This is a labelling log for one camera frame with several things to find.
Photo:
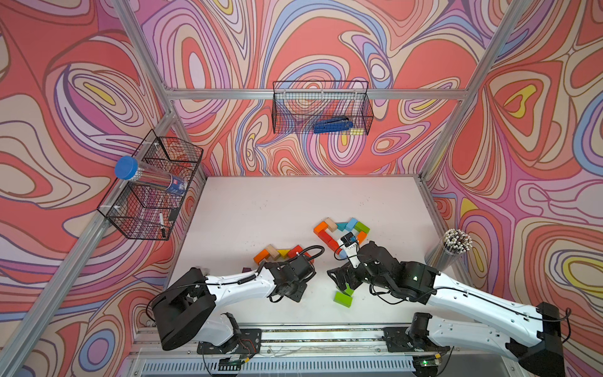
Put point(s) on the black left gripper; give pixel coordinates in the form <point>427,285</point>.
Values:
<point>297,298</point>

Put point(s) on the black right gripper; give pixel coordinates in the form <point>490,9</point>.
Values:
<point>347,270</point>

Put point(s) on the green block row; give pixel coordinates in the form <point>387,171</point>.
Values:
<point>348,291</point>
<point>343,299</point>

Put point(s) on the red block pair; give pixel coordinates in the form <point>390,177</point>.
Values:
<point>308,257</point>
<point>297,250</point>

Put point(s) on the red block small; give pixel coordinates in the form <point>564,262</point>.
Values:
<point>325,237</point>

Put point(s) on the natural wood block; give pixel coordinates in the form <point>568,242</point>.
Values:
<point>273,252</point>
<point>332,225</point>

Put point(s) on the red block front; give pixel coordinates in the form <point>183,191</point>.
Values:
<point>334,246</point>

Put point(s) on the orange block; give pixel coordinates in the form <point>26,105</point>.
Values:
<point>322,227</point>
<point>261,256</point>
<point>361,237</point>

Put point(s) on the green block top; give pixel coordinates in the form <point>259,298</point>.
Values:
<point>361,227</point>

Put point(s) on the light blue long block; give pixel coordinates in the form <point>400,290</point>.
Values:
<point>351,225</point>

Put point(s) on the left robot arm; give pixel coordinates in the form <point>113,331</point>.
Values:
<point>192,308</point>

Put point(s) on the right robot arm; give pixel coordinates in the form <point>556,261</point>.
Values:
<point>530,335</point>

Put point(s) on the teal triangle block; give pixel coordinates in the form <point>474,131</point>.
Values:
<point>342,226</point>

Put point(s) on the cup of pencils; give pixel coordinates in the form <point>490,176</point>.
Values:
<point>453,244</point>

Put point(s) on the marker in left basket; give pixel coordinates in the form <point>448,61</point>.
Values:
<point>162,226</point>

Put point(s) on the blue tool in basket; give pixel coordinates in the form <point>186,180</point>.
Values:
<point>333,125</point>

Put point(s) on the clear bottle blue cap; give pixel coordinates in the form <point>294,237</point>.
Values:
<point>140,173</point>

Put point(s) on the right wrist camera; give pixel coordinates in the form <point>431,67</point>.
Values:
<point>349,247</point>

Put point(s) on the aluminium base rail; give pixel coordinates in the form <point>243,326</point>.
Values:
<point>313,350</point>

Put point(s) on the left wire basket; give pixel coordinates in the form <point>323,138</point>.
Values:
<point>134,209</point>

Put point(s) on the wire basket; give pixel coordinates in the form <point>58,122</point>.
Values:
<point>134,209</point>
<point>298,104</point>

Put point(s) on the rear wire basket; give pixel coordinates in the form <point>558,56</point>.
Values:
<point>298,104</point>

